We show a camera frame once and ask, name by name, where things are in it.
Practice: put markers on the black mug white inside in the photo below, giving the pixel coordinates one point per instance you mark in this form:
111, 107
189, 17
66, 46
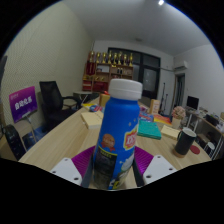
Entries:
184, 141

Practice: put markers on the wooden side desk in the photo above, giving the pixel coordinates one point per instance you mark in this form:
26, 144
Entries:
206, 123

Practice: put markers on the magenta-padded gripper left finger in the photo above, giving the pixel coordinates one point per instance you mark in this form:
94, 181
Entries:
81, 160

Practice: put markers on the dark glass window door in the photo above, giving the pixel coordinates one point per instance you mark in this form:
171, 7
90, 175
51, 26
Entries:
148, 73

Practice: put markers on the black computer monitor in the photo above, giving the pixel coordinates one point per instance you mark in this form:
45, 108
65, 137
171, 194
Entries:
192, 102

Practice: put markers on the pink flower bouquet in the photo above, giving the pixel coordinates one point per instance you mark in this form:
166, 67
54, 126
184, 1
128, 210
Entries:
179, 112

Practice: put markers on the small wooden card stand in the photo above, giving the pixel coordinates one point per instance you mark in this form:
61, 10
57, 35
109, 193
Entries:
154, 106

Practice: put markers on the yellow gift box red ribbon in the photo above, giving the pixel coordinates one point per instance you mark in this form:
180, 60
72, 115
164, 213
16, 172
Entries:
104, 99

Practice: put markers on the flat round red coaster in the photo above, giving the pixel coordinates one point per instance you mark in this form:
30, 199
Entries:
195, 149

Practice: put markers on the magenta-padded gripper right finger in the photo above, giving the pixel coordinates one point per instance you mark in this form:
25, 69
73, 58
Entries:
146, 160

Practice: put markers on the beige paper pad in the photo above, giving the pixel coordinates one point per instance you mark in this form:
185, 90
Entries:
170, 132

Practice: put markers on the beige notebook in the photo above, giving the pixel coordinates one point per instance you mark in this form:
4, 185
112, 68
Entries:
91, 120

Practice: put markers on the black office chair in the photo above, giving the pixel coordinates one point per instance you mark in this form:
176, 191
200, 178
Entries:
53, 103

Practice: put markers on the teal book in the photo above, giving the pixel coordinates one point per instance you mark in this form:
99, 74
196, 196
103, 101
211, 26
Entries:
150, 130

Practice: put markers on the blue white-capped drink bottle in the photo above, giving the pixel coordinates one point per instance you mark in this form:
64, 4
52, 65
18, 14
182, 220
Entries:
118, 133

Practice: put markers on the white wall air conditioner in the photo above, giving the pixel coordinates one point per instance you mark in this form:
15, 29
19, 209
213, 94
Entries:
181, 65

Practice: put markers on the blue colourful book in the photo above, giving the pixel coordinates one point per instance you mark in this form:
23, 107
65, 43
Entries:
145, 116

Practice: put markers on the white round stool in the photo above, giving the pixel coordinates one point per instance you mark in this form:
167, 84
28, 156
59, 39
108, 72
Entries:
210, 146

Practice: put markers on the purple sign board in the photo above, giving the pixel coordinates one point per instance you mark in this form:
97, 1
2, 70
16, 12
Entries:
22, 103

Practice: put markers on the wooden shelf unit with trophies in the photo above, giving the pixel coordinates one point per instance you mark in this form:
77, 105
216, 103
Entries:
106, 71

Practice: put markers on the small round table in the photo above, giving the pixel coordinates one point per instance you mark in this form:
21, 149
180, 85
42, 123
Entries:
83, 93

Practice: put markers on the black backpack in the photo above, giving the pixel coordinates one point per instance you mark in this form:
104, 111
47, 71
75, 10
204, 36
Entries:
13, 141

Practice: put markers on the blue red booklet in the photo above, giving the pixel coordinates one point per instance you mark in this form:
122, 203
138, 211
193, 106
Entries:
95, 108

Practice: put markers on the orange book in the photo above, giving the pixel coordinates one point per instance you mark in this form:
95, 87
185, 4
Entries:
162, 119

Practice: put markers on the ceiling light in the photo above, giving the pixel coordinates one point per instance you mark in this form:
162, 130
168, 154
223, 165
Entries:
161, 2

